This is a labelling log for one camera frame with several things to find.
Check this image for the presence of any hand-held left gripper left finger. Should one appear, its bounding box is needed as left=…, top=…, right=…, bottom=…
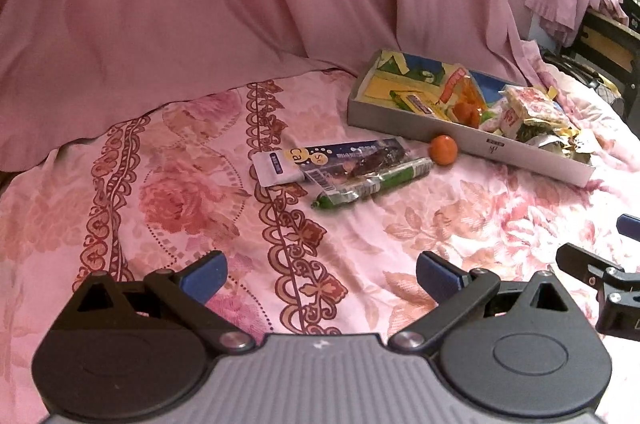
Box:
left=71, top=250, right=257, bottom=351

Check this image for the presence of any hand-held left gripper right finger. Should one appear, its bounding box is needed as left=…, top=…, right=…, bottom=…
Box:
left=389, top=251, right=574, bottom=352

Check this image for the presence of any green sausage stick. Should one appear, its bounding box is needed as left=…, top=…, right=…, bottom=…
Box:
left=311, top=156, right=434, bottom=211

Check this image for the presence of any orange tangerine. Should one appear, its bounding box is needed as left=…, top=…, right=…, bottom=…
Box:
left=428, top=134, right=459, bottom=166

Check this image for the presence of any dark blue snack packet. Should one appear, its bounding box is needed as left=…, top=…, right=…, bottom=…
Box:
left=304, top=146, right=417, bottom=201

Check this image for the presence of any white small sachet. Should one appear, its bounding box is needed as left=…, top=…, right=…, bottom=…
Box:
left=251, top=143, right=408, bottom=186

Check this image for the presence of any grey cardboard box colourful inside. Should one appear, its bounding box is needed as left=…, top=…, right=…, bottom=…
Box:
left=346, top=49, right=597, bottom=188

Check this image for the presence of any pink floral bedsheet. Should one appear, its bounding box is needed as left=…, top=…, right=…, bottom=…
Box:
left=0, top=68, right=640, bottom=424

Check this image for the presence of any gold foil snack packet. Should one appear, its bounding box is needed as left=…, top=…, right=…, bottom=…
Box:
left=562, top=124, right=603, bottom=166

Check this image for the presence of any dark green snack packet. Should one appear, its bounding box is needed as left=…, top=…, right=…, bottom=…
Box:
left=516, top=119, right=572, bottom=151

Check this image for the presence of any white red patterned snack packet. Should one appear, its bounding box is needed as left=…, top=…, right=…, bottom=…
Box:
left=501, top=85, right=569, bottom=138

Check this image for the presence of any white green snack packet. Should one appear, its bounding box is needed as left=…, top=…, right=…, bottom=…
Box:
left=479, top=100, right=518, bottom=136

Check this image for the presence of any yellow green snack packet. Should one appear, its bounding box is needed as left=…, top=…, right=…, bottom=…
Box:
left=389, top=89, right=452, bottom=121

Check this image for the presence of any black wooden desk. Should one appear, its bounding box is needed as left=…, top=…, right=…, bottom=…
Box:
left=565, top=6, right=640, bottom=105

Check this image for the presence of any orange snack packet red label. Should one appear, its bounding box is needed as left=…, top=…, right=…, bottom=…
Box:
left=439, top=65, right=487, bottom=128

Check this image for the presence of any black box on desk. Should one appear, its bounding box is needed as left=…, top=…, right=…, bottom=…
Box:
left=619, top=0, right=640, bottom=30

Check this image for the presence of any pink curtain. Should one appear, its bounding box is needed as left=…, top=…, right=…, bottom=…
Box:
left=0, top=0, right=548, bottom=175

